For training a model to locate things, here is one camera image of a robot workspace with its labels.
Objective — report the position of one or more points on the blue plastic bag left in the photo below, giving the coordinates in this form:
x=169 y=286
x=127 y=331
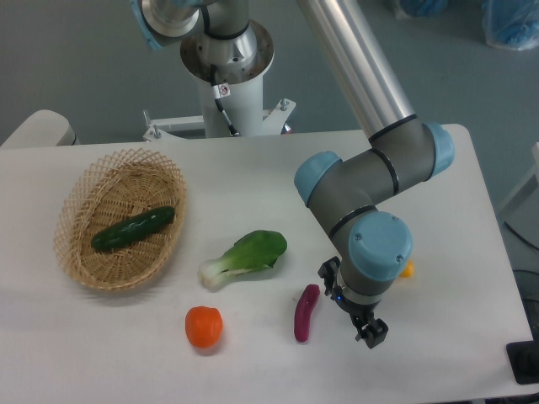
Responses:
x=417 y=9

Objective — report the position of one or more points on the woven wicker basket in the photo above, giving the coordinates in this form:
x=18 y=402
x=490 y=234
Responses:
x=115 y=188

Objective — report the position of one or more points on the purple sweet potato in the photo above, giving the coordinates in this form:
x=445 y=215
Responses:
x=303 y=312

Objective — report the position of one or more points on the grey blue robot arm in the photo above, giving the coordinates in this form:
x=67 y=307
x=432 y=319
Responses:
x=343 y=195

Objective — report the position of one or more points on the white furniture leg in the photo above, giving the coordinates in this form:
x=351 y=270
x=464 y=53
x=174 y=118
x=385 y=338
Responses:
x=524 y=188

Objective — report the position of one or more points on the blue plastic bag right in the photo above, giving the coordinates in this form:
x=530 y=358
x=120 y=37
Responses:
x=511 y=25

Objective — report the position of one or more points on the dark green cucumber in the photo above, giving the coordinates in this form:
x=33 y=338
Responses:
x=133 y=229

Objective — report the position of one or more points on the white chair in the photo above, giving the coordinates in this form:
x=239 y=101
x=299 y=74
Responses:
x=44 y=128

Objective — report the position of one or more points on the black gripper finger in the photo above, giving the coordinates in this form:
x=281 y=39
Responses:
x=359 y=324
x=375 y=332

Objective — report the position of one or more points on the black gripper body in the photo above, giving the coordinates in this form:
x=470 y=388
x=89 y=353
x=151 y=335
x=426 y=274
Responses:
x=359 y=307

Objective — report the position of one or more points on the orange bell pepper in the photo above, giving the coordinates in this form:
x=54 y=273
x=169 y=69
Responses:
x=203 y=326

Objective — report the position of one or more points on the yellow mango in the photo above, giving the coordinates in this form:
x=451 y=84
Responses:
x=409 y=270

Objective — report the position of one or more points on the blue plastic bag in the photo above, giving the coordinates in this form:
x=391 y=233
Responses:
x=417 y=9
x=511 y=25

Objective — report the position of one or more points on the green bok choy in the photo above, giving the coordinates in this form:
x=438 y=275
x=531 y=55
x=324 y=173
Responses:
x=257 y=251

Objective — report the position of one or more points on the black device at edge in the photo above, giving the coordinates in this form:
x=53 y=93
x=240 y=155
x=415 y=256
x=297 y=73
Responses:
x=523 y=357

